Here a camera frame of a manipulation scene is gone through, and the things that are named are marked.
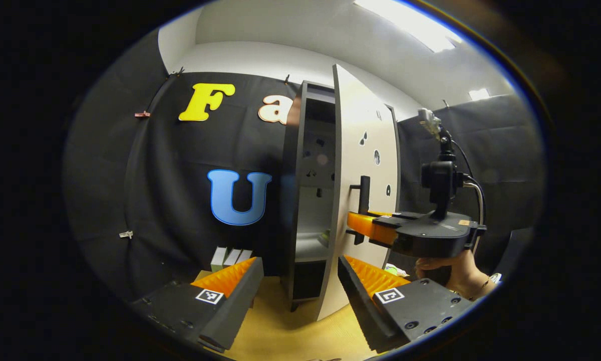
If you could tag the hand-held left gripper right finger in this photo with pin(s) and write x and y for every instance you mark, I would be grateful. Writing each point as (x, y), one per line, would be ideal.
(360, 301)

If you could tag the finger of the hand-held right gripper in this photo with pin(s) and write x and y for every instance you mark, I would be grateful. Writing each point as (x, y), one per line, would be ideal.
(370, 228)
(403, 216)

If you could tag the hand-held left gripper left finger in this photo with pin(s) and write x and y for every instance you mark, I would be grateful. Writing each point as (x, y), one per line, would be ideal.
(238, 301)

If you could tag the dark grey cabinet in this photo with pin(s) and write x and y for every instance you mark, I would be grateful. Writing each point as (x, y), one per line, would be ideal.
(290, 200)

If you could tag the beige cabinet door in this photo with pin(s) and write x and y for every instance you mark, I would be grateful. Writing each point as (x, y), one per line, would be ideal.
(348, 125)

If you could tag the white cabinet shelf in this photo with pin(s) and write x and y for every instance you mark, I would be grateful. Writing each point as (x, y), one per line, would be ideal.
(308, 248)

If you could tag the white and green plush toy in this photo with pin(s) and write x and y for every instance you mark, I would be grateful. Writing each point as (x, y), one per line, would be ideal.
(396, 271)

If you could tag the white clip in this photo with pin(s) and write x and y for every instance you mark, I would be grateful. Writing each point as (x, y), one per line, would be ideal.
(126, 234)

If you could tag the small ceiling light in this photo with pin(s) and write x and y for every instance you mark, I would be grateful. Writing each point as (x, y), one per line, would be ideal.
(479, 94)

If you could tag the black backdrop cloth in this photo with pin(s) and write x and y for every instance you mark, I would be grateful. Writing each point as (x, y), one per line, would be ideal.
(180, 165)

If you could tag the long ceiling light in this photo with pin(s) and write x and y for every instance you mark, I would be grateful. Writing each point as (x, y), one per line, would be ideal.
(411, 22)

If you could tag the pink clip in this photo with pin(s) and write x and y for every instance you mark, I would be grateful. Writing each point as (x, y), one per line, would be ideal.
(142, 114)

